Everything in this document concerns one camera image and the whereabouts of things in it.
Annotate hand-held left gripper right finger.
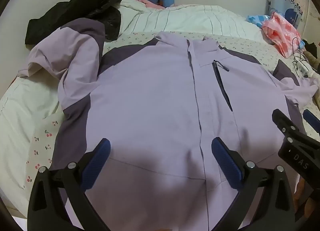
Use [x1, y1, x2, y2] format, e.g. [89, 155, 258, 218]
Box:
[211, 136, 297, 231]

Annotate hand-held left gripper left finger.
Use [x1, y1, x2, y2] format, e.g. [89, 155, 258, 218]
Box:
[27, 138, 112, 231]

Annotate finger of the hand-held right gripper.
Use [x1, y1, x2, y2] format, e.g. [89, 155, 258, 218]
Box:
[303, 110, 320, 133]
[272, 109, 304, 144]

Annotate purple two-tone jacket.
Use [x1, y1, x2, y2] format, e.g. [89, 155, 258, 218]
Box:
[17, 17, 318, 231]

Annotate person's right hand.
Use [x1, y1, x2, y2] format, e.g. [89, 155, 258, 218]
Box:
[295, 176, 313, 221]

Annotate beige cloth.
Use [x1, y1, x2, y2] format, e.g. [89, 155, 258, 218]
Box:
[304, 51, 320, 79]

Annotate dark cloth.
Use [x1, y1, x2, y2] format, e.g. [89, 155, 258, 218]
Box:
[301, 39, 320, 54]

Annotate cherry print bed sheet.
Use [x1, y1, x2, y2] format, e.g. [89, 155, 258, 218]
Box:
[24, 30, 320, 189]

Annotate pink checked plastic bag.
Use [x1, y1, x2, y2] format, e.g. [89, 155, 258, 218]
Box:
[261, 12, 304, 58]

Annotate light blue printed cloth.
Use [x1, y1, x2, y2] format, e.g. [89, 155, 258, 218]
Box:
[246, 14, 272, 28]

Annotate black puffer jacket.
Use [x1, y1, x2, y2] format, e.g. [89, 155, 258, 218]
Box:
[25, 0, 123, 45]

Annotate pink cloth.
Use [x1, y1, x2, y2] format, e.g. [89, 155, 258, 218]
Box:
[139, 0, 165, 10]

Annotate white power strip with cable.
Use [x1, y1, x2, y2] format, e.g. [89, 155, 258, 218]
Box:
[291, 37, 307, 72]

